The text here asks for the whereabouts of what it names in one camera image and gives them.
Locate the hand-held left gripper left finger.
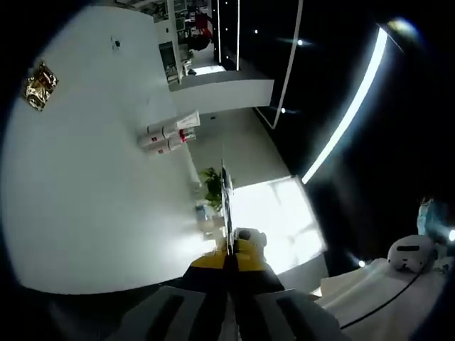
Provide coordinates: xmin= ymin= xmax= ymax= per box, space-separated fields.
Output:
xmin=134 ymin=244 xmax=232 ymax=341

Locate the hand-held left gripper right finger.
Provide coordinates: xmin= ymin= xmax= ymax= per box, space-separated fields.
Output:
xmin=230 ymin=237 xmax=351 ymax=341

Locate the green black skincare sachet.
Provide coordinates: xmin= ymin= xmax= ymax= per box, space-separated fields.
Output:
xmin=219 ymin=141 xmax=237 ymax=256

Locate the white clear-cap skincare bottle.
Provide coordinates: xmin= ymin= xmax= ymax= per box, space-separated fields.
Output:
xmin=143 ymin=139 xmax=186 ymax=158

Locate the white red-collar pump skincare bottle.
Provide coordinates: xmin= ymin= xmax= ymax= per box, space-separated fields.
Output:
xmin=137 ymin=131 xmax=197 ymax=147

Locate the large white skincare tube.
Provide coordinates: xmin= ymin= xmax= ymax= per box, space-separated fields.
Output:
xmin=146 ymin=109 xmax=202 ymax=136

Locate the gold foil skincare sachet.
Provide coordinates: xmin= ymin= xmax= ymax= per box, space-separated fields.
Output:
xmin=23 ymin=59 xmax=60 ymax=112

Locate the person's white shirt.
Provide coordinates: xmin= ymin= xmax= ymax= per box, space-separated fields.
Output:
xmin=314 ymin=255 xmax=455 ymax=332

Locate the potted green plant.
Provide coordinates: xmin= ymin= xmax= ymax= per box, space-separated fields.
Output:
xmin=198 ymin=166 xmax=225 ymax=210

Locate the white worn device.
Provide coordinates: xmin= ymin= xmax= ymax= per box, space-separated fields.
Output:
xmin=386 ymin=234 xmax=439 ymax=276

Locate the long ceiling light strip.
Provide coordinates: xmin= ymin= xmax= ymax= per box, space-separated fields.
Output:
xmin=301 ymin=27 xmax=390 ymax=185

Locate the black device cable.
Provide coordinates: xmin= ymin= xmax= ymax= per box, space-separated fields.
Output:
xmin=339 ymin=271 xmax=433 ymax=327

